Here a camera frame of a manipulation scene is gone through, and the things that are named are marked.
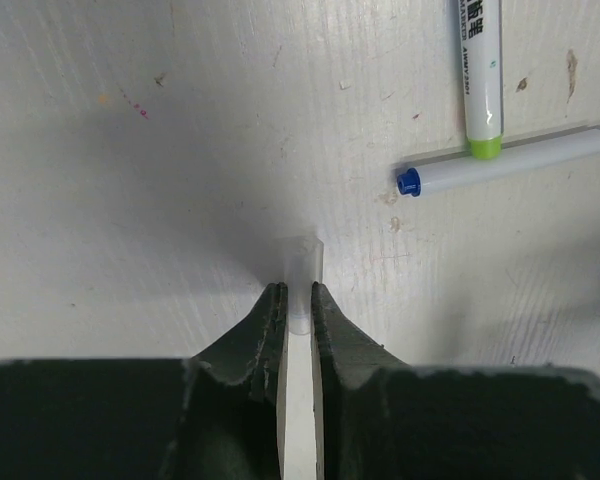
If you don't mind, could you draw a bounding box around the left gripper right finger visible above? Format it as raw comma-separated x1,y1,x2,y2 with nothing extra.
311,283,600,479

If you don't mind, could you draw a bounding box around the white pen clear cap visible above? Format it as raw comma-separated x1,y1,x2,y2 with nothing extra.
457,0,504,160

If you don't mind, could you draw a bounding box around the white pen blue tip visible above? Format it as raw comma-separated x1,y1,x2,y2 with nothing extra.
396,127,600,197

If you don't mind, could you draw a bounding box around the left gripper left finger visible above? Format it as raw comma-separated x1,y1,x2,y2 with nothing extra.
0,284,287,479

